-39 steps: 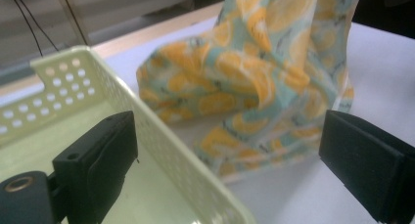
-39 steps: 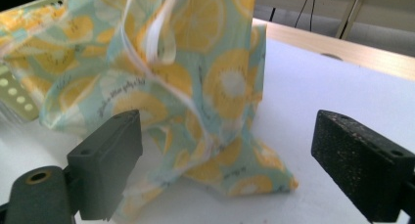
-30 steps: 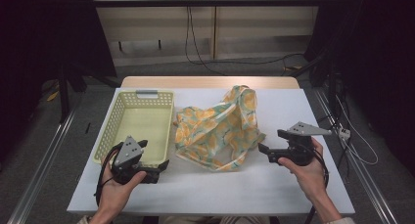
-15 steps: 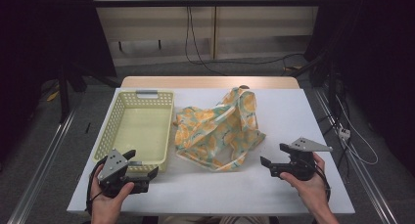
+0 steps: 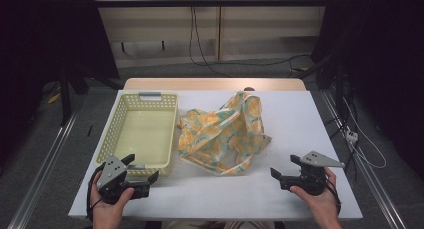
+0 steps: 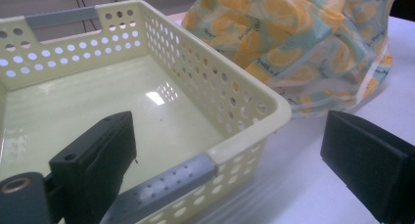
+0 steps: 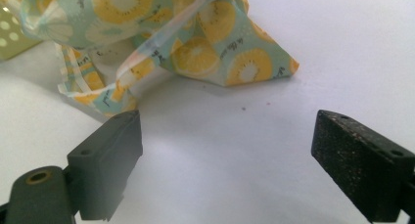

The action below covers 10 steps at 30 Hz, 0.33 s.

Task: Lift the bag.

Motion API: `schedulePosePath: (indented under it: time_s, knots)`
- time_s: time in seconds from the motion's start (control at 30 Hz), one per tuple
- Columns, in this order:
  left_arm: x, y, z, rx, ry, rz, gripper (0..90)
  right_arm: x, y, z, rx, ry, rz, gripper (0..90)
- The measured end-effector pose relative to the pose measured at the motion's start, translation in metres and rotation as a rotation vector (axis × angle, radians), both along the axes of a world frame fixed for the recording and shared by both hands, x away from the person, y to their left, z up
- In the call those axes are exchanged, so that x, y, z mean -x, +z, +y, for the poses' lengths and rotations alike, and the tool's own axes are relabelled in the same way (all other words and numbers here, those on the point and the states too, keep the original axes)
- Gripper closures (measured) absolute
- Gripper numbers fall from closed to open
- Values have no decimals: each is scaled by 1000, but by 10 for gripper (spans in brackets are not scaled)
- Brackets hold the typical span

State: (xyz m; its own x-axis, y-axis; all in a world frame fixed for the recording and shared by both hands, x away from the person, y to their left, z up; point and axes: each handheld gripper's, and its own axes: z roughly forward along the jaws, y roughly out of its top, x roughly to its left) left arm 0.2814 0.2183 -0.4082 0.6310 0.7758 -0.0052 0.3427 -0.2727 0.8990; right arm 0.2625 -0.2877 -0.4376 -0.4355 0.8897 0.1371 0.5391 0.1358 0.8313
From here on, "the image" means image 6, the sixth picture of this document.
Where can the pale yellow perforated plastic basket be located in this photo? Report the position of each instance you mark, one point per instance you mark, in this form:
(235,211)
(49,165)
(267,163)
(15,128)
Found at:
(98,97)

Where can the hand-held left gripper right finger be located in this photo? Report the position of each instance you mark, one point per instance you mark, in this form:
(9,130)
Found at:
(375,165)

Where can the orange slice print tote bag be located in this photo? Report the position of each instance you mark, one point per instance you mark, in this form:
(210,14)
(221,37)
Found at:
(293,38)

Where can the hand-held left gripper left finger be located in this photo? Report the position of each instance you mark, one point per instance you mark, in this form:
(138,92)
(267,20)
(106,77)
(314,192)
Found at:
(94,158)

